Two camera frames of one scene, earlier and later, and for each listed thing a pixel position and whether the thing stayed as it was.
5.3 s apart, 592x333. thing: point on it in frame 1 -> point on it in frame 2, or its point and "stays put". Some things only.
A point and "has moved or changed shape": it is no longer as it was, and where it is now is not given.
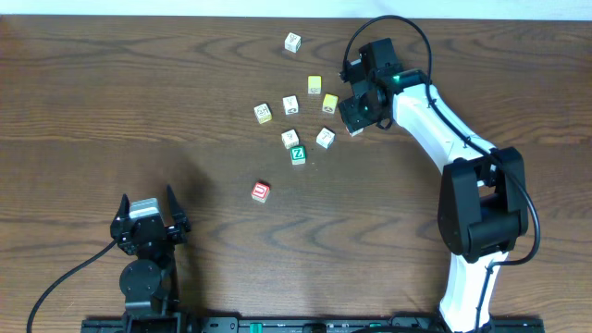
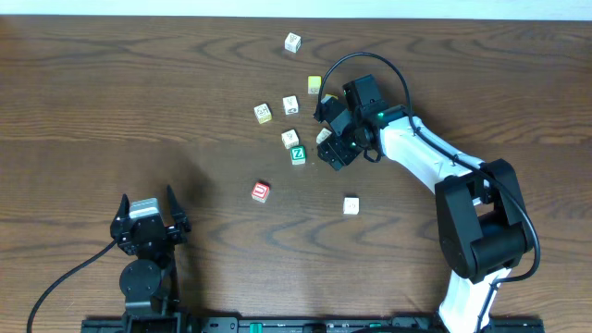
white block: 325,138 stays put
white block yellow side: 263,113 stays put
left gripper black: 149,228 stays put
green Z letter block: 298,155 stays put
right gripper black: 351,114 -> 335,152
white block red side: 354,133 has moved or changed shape
